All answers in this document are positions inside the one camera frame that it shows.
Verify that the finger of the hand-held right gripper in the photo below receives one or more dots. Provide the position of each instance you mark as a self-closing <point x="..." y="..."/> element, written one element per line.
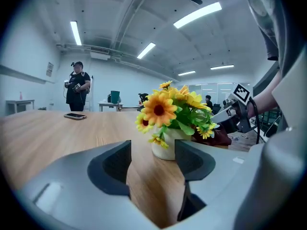
<point x="223" y="115"/>

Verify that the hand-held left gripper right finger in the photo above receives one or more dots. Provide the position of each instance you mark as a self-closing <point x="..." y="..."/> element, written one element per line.
<point x="216" y="188"/>

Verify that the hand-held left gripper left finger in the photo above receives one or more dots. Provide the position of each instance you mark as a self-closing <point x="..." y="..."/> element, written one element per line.
<point x="72" y="195"/>

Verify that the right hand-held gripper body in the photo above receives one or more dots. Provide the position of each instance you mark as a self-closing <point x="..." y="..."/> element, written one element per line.
<point x="241" y="104"/>

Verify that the brown cloth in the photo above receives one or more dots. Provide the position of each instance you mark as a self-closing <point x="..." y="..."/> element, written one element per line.
<point x="220" y="136"/>

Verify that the yellow sunflowers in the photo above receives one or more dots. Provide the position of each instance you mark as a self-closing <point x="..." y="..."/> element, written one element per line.
<point x="168" y="109"/>

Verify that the person's right forearm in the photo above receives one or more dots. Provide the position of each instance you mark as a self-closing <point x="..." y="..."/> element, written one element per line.
<point x="263" y="99"/>

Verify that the ceiling light tube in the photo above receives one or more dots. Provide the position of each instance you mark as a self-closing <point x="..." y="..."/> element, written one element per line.
<point x="187" y="73"/>
<point x="146" y="50"/>
<point x="222" y="67"/>
<point x="197" y="14"/>
<point x="75" y="32"/>

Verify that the smartphone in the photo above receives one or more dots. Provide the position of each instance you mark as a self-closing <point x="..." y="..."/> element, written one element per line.
<point x="74" y="116"/>

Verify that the person's grey printed shirt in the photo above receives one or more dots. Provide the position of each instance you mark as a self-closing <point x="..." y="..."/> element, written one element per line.
<point x="273" y="20"/>

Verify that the white table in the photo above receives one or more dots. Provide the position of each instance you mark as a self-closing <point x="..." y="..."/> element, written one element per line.
<point x="109" y="105"/>

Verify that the white side desk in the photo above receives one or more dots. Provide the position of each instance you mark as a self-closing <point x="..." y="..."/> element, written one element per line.
<point x="20" y="104"/>

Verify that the green bin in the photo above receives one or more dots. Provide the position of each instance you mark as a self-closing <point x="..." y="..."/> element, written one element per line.
<point x="115" y="96"/>

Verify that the ceiling air conditioner unit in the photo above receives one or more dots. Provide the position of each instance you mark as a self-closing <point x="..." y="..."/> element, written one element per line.
<point x="100" y="53"/>

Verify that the wall poster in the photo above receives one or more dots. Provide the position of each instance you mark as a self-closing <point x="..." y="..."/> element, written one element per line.
<point x="50" y="69"/>

